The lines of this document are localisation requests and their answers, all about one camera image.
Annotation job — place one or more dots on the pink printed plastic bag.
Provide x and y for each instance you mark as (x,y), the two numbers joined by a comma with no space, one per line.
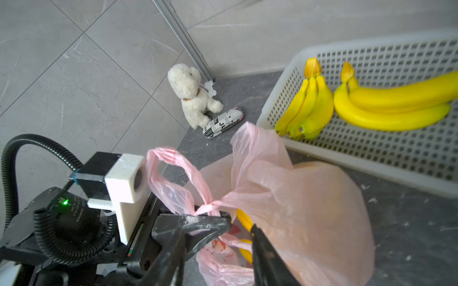
(313,213)

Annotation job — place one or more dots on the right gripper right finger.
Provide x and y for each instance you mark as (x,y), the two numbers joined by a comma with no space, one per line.
(269,268)

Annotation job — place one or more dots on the bright yellow banana bunch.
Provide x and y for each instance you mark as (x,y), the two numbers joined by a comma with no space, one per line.
(405,108)

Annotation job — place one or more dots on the yellow-green banana bunch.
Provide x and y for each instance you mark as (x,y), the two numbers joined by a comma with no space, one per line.
(311,108)

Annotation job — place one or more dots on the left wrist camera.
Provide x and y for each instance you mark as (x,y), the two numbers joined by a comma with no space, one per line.
(118,183)

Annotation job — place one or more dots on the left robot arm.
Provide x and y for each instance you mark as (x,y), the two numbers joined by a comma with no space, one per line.
(59,241)

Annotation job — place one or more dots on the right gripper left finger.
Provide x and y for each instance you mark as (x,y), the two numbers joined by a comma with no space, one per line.
(168,268)

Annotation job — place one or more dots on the white plastic basket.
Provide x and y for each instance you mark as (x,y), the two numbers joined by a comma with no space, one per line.
(425,159)

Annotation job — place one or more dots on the white teddy bear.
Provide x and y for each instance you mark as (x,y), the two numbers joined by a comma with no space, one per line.
(185,81)

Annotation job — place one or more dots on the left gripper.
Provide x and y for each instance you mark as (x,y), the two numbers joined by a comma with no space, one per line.
(153,231)

